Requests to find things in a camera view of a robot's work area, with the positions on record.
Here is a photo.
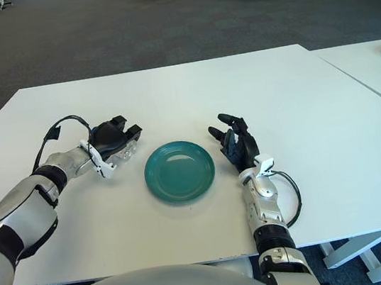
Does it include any teal round plate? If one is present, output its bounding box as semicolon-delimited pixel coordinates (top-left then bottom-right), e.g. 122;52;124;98
140;135;221;211

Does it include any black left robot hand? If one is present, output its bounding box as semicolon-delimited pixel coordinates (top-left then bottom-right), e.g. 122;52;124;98
88;112;148;162

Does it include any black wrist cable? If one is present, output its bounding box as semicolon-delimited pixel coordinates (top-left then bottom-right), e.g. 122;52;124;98
272;167;306;229
25;111;99;174

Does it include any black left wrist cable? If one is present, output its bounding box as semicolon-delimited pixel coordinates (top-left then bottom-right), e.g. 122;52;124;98
25;111;99;174

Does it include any white right wrist connector housing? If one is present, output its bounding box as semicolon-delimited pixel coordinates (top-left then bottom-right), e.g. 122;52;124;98
254;155;277;178

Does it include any white wrist connector housing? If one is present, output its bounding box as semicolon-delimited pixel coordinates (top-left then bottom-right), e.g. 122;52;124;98
254;155;277;178
78;135;118;183

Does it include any clear plastic water bottle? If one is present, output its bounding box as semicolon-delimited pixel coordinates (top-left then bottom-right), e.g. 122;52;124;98
89;121;143;167

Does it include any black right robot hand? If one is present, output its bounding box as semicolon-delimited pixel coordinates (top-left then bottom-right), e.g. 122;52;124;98
206;108;263;177

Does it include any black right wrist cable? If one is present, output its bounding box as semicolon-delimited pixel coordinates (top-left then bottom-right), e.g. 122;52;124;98
272;167;306;229

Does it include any white left wrist connector housing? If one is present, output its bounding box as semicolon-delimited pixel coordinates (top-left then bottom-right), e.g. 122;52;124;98
78;135;118;183

